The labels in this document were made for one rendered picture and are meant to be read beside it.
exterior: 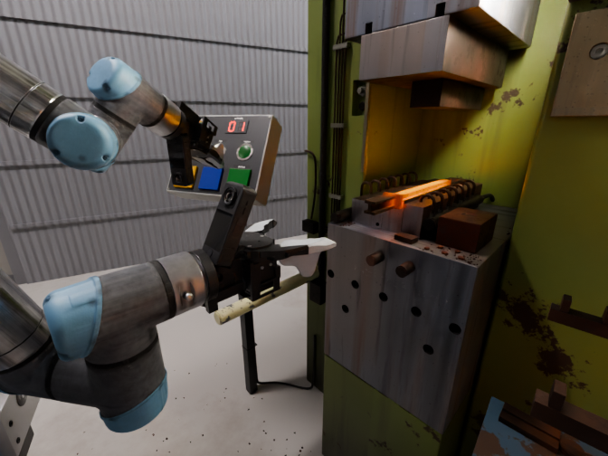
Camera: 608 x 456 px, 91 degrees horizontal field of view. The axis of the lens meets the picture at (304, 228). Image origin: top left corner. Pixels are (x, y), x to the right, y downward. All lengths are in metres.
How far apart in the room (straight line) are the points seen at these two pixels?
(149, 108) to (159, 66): 2.17
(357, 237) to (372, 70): 0.40
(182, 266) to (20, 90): 0.30
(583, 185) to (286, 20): 2.75
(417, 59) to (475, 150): 0.52
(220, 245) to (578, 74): 0.69
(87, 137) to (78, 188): 2.38
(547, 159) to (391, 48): 0.40
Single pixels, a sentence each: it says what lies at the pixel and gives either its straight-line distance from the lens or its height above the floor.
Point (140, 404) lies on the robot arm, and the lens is 0.44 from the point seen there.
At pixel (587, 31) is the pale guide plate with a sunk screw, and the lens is 0.79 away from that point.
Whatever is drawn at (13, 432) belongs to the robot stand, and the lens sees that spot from 0.71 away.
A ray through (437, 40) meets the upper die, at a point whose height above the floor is 1.33.
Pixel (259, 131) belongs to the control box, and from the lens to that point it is 0.99.
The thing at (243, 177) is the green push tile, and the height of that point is 1.02.
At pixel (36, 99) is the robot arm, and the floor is 1.20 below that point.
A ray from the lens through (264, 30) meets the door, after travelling 3.08.
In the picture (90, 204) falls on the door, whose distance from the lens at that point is 2.89.
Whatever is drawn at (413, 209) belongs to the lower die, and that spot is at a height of 0.98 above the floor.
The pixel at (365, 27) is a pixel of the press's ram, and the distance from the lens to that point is 0.83.
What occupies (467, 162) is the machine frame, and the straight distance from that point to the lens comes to 1.19.
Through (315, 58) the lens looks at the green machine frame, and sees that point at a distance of 1.11.
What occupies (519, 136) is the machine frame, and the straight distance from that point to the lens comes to 1.15.
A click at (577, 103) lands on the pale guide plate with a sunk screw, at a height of 1.21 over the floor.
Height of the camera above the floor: 1.17
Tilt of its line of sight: 19 degrees down
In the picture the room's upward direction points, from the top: straight up
